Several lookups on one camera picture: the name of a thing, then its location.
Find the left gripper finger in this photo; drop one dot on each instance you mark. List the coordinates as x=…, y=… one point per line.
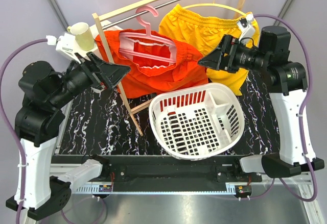
x=99, y=62
x=112, y=74

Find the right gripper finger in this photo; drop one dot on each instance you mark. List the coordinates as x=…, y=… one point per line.
x=217, y=52
x=211, y=64

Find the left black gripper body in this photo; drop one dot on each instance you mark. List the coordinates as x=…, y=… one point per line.
x=83, y=74

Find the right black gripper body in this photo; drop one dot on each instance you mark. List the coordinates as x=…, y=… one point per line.
x=232, y=44

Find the pink plastic hanger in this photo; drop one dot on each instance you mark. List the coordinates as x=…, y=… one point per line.
x=146, y=49

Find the orange shorts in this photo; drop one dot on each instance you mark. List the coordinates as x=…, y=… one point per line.
x=141, y=81

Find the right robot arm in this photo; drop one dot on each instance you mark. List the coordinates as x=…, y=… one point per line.
x=287, y=86

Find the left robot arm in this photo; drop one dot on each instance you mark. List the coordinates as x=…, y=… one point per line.
x=37, y=124

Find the yellow shorts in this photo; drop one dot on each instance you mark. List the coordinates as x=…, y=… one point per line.
x=205, y=33

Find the pale yellow cup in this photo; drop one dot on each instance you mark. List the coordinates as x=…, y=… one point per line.
x=83, y=35

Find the metal hanging rod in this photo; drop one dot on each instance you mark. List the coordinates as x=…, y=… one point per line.
x=128, y=8

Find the white plastic laundry basket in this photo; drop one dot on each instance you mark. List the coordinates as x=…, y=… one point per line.
x=198, y=122

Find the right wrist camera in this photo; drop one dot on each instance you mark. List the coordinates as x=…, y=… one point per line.
x=246, y=27

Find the yellow wire hanger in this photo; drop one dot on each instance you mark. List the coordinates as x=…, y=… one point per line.
x=213, y=4

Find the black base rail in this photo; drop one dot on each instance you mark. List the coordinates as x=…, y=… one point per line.
x=165, y=174

